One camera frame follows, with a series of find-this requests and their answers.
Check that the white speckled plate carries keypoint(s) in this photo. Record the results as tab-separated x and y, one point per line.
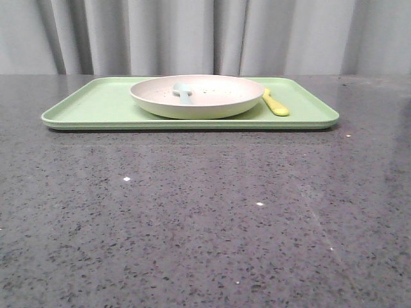
213	96

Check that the yellow plastic fork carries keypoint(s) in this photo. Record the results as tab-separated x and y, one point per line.
276	107

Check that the light blue plastic spoon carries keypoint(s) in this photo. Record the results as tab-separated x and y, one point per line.
183	91

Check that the light green tray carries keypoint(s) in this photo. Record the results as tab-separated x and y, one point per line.
106	104

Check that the grey curtain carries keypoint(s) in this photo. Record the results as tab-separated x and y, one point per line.
240	38

